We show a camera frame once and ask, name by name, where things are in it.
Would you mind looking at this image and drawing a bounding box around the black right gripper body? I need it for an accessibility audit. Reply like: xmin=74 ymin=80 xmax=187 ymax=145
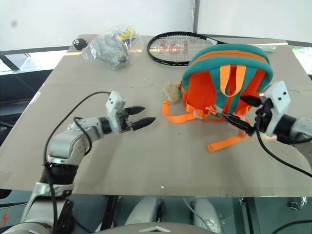
xmin=254 ymin=97 xmax=275 ymax=134

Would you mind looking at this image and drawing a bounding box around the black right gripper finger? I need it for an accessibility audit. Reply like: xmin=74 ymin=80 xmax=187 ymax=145
xmin=240 ymin=95 xmax=263 ymax=107
xmin=223 ymin=112 xmax=256 ymax=137

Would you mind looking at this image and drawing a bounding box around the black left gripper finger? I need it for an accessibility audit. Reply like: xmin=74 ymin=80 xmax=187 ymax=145
xmin=128 ymin=105 xmax=146 ymax=116
xmin=131 ymin=117 xmax=156 ymax=131

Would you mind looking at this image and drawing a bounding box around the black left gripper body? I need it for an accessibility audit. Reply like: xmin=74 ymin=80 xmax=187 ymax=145
xmin=120 ymin=106 xmax=135 ymax=134

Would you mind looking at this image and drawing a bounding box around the orange and teal backpack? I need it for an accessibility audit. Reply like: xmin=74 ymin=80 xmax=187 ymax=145
xmin=162 ymin=43 xmax=273 ymax=153

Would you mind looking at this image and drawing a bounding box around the clear plastic bag of items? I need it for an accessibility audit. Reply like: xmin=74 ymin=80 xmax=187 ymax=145
xmin=82 ymin=24 xmax=144 ymax=71

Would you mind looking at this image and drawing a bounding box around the black tennis racket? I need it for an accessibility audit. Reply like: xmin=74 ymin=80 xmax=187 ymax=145
xmin=147 ymin=31 xmax=229 ymax=67

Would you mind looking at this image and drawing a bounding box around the yellow and blue packet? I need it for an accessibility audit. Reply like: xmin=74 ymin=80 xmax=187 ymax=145
xmin=118 ymin=27 xmax=136 ymax=39

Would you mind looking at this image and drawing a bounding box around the black pouch with paw print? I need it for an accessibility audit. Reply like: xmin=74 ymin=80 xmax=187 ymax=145
xmin=72 ymin=38 xmax=88 ymax=51

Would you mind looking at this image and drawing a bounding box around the silver robot leg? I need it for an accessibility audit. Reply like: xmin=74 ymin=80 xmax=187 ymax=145
xmin=194 ymin=197 xmax=224 ymax=232
xmin=125 ymin=196 xmax=164 ymax=226

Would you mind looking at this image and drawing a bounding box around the black table leg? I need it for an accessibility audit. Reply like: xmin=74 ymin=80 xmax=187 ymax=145
xmin=240 ymin=197 xmax=256 ymax=234
xmin=103 ymin=195 xmax=119 ymax=231

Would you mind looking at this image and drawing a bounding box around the metal table clamp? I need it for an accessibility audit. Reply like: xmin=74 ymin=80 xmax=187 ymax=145
xmin=289 ymin=196 xmax=308 ymax=210

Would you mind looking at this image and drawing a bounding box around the grey metal pole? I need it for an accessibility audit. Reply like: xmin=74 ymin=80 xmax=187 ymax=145
xmin=190 ymin=0 xmax=198 ymax=34

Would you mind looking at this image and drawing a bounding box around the silver robot torso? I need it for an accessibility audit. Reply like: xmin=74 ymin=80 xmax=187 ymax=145
xmin=97 ymin=221 xmax=220 ymax=234

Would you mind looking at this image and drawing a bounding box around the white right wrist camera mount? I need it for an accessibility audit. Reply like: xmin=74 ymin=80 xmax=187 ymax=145
xmin=262 ymin=80 xmax=293 ymax=137

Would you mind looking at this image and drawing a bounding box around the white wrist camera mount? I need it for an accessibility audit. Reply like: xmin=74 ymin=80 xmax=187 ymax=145
xmin=105 ymin=90 xmax=127 ymax=134
xmin=262 ymin=80 xmax=293 ymax=137

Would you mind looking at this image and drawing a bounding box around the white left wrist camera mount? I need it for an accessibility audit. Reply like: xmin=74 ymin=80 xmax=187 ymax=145
xmin=105 ymin=90 xmax=127 ymax=134

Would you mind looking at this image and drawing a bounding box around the beige plush keychain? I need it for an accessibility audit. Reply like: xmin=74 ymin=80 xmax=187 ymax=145
xmin=162 ymin=81 xmax=183 ymax=104

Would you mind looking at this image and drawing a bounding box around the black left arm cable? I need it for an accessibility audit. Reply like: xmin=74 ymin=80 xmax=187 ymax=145
xmin=43 ymin=91 xmax=112 ymax=230

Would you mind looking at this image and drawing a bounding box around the thin white cable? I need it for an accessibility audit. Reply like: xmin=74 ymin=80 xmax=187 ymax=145
xmin=182 ymin=197 xmax=213 ymax=227

